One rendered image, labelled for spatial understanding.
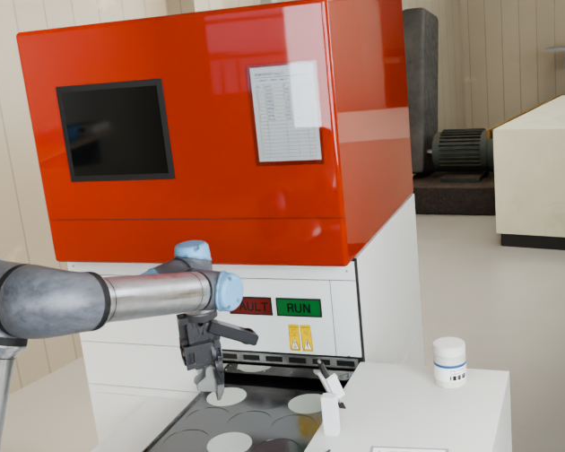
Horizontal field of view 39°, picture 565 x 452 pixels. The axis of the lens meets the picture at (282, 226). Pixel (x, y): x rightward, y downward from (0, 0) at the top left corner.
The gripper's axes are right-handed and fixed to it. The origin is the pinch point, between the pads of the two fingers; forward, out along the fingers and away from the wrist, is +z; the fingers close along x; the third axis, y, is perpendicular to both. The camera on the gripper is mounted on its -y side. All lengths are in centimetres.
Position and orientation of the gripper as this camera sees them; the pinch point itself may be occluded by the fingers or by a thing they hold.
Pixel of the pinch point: (221, 393)
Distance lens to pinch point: 180.2
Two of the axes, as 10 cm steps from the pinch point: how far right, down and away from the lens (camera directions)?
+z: 1.0, 9.6, 2.4
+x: 2.9, 2.0, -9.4
